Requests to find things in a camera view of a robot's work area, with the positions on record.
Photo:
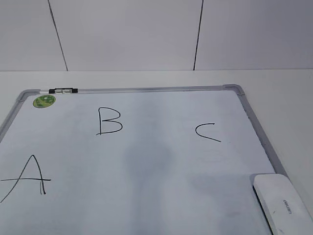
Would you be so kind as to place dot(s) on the white deli whiteboard eraser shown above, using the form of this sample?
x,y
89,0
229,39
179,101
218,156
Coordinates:
x,y
284,210

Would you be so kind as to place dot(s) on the black clear hanging clip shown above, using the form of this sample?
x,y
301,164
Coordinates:
x,y
63,91

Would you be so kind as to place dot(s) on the round green sticker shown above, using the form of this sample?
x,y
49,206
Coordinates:
x,y
44,101

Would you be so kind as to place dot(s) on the white whiteboard with grey frame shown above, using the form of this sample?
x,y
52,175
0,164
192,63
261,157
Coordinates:
x,y
141,161

